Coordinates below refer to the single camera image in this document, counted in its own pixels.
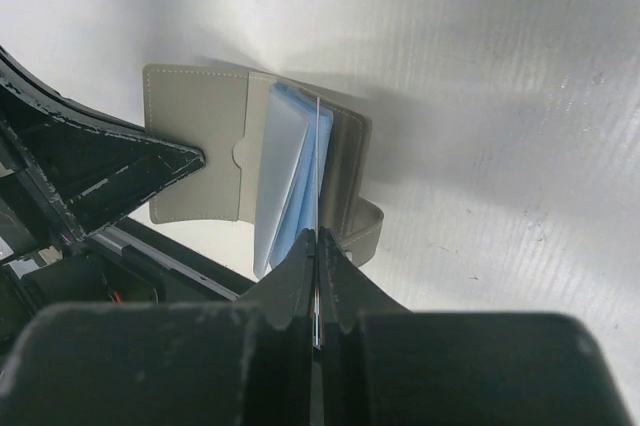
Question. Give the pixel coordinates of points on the grey leather card holder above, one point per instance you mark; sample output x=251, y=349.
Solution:
x=257, y=132

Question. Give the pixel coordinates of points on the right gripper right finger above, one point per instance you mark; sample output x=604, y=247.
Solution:
x=383, y=364

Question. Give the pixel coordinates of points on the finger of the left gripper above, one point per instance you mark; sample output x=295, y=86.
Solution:
x=82, y=171

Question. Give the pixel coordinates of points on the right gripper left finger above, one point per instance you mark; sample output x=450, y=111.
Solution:
x=246, y=362

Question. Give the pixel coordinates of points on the black VIP credit card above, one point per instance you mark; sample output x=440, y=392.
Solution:
x=317, y=307

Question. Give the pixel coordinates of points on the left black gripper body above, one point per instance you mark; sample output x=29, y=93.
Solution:
x=38, y=268

